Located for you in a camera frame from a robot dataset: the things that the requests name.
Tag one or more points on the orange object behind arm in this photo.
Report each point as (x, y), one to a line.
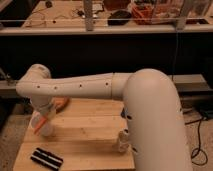
(60, 103)

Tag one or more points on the black striped block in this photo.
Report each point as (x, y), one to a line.
(46, 159)

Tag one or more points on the metal post right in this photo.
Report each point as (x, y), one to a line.
(185, 9)

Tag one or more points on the black object on bench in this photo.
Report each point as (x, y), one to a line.
(119, 17)

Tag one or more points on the metal post left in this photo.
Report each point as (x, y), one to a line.
(88, 14)

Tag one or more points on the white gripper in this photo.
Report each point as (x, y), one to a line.
(44, 106)

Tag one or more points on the wooden workbench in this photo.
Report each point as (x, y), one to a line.
(67, 17)

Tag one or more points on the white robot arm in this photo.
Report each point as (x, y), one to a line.
(152, 109)

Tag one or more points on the orange crate on bench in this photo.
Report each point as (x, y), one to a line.
(150, 14)

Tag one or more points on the wooden board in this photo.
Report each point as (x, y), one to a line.
(84, 136)

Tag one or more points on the metal post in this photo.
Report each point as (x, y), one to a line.
(88, 14)
(185, 9)

